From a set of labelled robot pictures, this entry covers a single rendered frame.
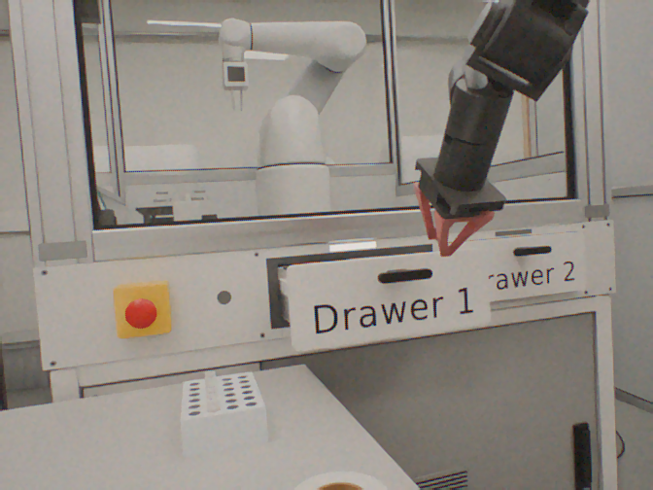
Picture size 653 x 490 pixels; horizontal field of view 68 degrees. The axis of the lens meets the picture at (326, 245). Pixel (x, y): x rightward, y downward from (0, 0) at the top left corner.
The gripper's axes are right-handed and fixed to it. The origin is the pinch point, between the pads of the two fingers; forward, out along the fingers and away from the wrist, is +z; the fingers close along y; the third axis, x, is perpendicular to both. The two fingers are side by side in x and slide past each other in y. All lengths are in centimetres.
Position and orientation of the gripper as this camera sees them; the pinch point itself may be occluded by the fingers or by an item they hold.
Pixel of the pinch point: (440, 241)
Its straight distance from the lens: 61.9
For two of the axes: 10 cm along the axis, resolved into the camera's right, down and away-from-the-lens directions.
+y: -2.7, -6.1, 7.5
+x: -9.6, 1.0, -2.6
